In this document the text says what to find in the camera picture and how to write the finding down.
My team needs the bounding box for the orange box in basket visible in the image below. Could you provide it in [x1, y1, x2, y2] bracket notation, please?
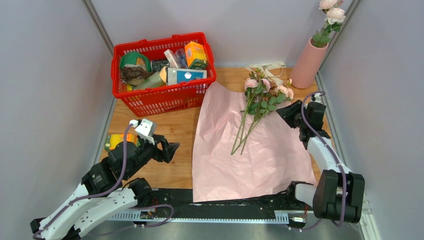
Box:
[184, 41, 208, 70]

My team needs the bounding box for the cream ribbon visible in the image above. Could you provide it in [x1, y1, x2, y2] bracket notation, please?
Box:
[245, 61, 287, 86]

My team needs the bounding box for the dark patterned packet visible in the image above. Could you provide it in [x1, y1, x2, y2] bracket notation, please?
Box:
[150, 59, 170, 72]

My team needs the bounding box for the red plastic shopping basket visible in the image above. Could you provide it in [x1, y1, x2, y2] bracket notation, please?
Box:
[110, 32, 217, 117]

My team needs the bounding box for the blue white carton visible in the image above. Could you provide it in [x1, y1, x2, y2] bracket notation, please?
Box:
[166, 67, 208, 86]

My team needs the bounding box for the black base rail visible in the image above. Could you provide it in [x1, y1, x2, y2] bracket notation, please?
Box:
[110, 188, 313, 228]

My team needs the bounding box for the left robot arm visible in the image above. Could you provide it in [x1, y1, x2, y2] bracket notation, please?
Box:
[30, 134, 180, 240]

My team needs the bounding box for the green bottle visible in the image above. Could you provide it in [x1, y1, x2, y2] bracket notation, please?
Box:
[135, 71, 166, 90]

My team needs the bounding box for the pink cylindrical vase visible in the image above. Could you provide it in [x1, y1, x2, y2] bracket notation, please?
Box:
[289, 38, 329, 89]

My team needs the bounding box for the clear plastic package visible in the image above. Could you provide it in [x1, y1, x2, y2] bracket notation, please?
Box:
[175, 48, 188, 69]

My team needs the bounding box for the pink white small box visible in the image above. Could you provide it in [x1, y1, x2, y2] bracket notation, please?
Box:
[164, 49, 182, 69]

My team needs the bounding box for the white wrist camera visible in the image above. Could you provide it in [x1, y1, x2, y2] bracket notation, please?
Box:
[129, 118, 157, 146]
[310, 92, 323, 104]

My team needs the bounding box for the purple flower bouquet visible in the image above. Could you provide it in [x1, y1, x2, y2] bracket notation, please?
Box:
[230, 67, 294, 155]

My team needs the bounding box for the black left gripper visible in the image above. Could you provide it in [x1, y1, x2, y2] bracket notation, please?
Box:
[124, 133, 181, 179]

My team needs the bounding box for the green snack bag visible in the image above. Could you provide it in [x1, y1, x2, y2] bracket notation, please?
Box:
[119, 51, 152, 72]

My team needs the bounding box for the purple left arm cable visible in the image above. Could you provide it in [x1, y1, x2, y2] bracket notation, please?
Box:
[32, 123, 175, 240]

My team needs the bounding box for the pink flower stem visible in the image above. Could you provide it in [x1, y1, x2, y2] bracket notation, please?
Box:
[311, 0, 346, 48]

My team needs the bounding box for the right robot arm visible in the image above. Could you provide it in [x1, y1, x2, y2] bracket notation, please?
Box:
[276, 100, 365, 224]

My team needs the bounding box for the pink wrapping paper sheet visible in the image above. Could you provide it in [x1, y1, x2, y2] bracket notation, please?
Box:
[192, 82, 317, 202]

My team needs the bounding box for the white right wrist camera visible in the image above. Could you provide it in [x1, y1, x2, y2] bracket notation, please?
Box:
[310, 92, 323, 104]

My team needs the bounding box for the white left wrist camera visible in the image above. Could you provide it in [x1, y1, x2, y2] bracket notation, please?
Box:
[129, 118, 157, 146]

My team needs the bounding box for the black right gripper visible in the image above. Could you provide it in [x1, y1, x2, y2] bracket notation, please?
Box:
[276, 99, 308, 129]

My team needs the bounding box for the brown snack bag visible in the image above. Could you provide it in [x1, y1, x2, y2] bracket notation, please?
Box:
[120, 64, 154, 85]

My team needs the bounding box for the orange juice box on table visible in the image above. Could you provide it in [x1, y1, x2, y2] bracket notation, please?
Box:
[104, 133, 140, 152]

